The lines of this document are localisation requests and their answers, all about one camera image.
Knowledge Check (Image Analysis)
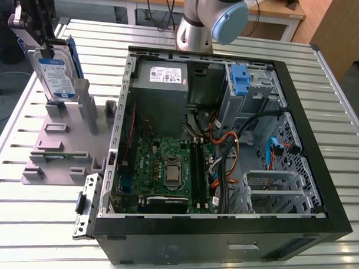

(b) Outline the hard disk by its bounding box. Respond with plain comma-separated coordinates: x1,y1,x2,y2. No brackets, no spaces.
15,32,86,104

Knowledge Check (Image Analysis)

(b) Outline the metal disk bay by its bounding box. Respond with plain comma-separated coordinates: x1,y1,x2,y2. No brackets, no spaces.
240,169,325,219

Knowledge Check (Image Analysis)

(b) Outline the black round bin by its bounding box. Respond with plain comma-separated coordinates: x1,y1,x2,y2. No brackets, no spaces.
0,4,28,65

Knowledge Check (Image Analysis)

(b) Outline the grey parts rack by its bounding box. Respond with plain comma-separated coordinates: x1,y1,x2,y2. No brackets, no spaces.
19,77,119,189

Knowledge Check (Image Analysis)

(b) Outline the green RAM stick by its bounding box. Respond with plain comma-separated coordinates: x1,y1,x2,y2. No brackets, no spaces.
42,153,88,162

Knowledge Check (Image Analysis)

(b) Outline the grey power supply unit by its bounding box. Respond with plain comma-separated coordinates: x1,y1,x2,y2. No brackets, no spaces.
128,60,191,139

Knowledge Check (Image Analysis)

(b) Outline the green motherboard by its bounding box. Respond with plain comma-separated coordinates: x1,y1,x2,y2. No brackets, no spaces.
110,133,224,216

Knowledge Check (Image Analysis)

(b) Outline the blue expansion slot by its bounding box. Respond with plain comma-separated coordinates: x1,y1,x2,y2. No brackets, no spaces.
120,178,134,195

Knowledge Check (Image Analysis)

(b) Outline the silver CPU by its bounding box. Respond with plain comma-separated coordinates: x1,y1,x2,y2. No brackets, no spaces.
165,165,182,182

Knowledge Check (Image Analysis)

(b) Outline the metal socket cover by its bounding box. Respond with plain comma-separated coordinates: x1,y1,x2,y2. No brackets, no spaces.
162,158,185,191

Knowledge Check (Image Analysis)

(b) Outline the black graphics card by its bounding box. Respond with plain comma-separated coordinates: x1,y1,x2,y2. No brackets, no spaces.
137,195,190,216

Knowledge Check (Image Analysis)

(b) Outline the grey metal drive cage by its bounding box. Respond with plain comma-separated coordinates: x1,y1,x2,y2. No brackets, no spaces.
219,63,289,139

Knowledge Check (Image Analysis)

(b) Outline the black RAM slot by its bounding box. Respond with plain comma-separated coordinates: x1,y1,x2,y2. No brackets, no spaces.
195,137,212,210
188,137,204,209

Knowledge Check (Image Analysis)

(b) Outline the black PC case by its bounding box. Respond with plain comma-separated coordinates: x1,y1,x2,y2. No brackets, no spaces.
91,44,359,269

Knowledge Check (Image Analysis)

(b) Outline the brown wooden cabinet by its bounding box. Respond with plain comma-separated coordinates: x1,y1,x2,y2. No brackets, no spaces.
308,0,359,84

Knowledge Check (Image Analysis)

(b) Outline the red black twisted wire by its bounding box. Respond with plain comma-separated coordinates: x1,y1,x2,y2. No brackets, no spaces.
121,104,137,168

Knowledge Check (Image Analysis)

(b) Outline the metal card retention bracket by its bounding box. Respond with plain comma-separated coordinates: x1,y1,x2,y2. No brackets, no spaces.
71,171,104,242

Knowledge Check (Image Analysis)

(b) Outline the blue drive carrier handle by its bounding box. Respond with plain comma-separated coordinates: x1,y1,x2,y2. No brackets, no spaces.
230,64,253,97

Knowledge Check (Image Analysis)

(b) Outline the orange yellow wire bundle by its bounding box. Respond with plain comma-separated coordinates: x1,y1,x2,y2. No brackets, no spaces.
206,110,243,191

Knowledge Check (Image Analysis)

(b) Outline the black cable bundle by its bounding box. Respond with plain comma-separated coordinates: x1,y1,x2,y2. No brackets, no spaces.
218,106,290,217

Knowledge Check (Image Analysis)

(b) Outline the blue data wire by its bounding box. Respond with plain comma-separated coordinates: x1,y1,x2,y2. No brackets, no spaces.
265,136,279,171

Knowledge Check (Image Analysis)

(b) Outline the red wire black connector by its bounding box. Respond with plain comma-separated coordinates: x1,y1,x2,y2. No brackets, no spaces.
271,142,301,172

